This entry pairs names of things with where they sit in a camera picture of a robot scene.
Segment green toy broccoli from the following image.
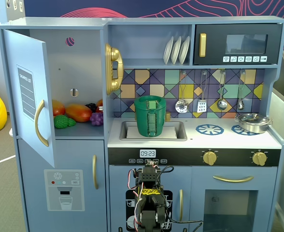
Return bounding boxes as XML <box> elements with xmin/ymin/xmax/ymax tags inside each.
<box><xmin>54</xmin><ymin>115</ymin><xmax>77</xmax><ymax>129</ymax></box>

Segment steel toy skimmer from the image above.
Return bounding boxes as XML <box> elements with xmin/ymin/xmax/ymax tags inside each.
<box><xmin>175</xmin><ymin>71</ymin><xmax>189</xmax><ymax>114</ymax></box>

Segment black dishwasher rack sticker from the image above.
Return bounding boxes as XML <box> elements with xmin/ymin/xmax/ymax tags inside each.
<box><xmin>126</xmin><ymin>190</ymin><xmax>173</xmax><ymax>232</ymax></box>

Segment gold microwave handle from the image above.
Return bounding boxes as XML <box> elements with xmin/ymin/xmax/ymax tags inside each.
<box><xmin>199</xmin><ymin>33</ymin><xmax>207</xmax><ymax>58</ymax></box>

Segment curved gold oven handle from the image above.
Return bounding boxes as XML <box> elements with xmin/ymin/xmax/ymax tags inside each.
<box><xmin>213</xmin><ymin>175</ymin><xmax>255</xmax><ymax>183</ymax></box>

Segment black camera usb cable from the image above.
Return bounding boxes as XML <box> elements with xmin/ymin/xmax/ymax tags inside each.
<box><xmin>156</xmin><ymin>165</ymin><xmax>204</xmax><ymax>232</ymax></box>

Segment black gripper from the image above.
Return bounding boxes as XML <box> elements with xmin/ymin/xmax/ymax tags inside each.
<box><xmin>135</xmin><ymin>168</ymin><xmax>144</xmax><ymax>187</ymax></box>

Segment blue wooden toy kitchen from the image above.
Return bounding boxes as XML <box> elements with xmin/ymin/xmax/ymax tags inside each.
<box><xmin>0</xmin><ymin>16</ymin><xmax>284</xmax><ymax>232</ymax></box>

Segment gold toy telephone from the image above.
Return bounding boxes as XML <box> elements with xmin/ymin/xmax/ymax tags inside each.
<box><xmin>105</xmin><ymin>43</ymin><xmax>125</xmax><ymax>95</ymax></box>

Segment gold stove knob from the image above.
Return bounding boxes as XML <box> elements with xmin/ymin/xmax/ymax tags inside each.
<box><xmin>203</xmin><ymin>151</ymin><xmax>217</xmax><ymax>166</ymax></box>
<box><xmin>252</xmin><ymin>151</ymin><xmax>268</xmax><ymax>167</ymax></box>

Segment black toy microwave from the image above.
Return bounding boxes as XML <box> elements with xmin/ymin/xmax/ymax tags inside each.
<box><xmin>193</xmin><ymin>23</ymin><xmax>283</xmax><ymax>66</ymax></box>

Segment grey toy sink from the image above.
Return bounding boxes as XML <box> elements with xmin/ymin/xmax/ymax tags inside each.
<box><xmin>119</xmin><ymin>120</ymin><xmax>188</xmax><ymax>142</ymax></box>

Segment blue toy fridge door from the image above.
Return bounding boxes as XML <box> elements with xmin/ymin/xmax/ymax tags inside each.
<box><xmin>2</xmin><ymin>29</ymin><xmax>57</xmax><ymax>168</ymax></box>

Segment steel toy spoon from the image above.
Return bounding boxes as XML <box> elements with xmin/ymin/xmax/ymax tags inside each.
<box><xmin>237</xmin><ymin>70</ymin><xmax>246</xmax><ymax>111</ymax></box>

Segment orange yellow toy mango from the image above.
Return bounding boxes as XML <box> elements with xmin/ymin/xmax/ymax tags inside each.
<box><xmin>65</xmin><ymin>103</ymin><xmax>93</xmax><ymax>123</ymax></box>

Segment gold freezer door handle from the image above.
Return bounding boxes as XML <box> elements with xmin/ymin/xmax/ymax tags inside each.
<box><xmin>92</xmin><ymin>154</ymin><xmax>99</xmax><ymax>190</ymax></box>

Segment green plastic container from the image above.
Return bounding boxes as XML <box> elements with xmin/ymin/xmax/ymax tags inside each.
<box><xmin>134</xmin><ymin>96</ymin><xmax>167</xmax><ymax>138</ymax></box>

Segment purple toy grapes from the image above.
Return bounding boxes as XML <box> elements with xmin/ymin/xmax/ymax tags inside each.
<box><xmin>90</xmin><ymin>112</ymin><xmax>104</xmax><ymax>126</ymax></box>

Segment white toy plate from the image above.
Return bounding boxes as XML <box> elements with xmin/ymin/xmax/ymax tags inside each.
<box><xmin>179</xmin><ymin>36</ymin><xmax>191</xmax><ymax>65</ymax></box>
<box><xmin>170</xmin><ymin>36</ymin><xmax>182</xmax><ymax>65</ymax></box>
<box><xmin>163</xmin><ymin>36</ymin><xmax>174</xmax><ymax>65</ymax></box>

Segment steel toy ladle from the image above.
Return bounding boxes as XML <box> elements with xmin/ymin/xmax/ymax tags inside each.
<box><xmin>216</xmin><ymin>70</ymin><xmax>228</xmax><ymax>111</ymax></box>

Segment small steel toy pot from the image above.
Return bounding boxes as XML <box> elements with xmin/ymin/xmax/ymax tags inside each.
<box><xmin>235</xmin><ymin>113</ymin><xmax>273</xmax><ymax>134</ymax></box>

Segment red yellow toy fruit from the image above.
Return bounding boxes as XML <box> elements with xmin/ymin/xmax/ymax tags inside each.
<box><xmin>52</xmin><ymin>99</ymin><xmax>66</xmax><ymax>116</ymax></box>

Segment steel toy spatula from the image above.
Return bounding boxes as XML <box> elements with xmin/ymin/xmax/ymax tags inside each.
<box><xmin>197</xmin><ymin>71</ymin><xmax>207</xmax><ymax>114</ymax></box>

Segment gold dishwasher door handle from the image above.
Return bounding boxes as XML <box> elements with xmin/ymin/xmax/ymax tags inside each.
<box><xmin>179</xmin><ymin>189</ymin><xmax>184</xmax><ymax>222</ymax></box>

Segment long gold fridge door handle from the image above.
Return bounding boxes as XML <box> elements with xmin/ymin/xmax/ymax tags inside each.
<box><xmin>34</xmin><ymin>100</ymin><xmax>50</xmax><ymax>147</ymax></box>

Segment grey ice dispenser sticker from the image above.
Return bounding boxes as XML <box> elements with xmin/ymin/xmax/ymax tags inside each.
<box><xmin>44</xmin><ymin>169</ymin><xmax>85</xmax><ymax>212</ymax></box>

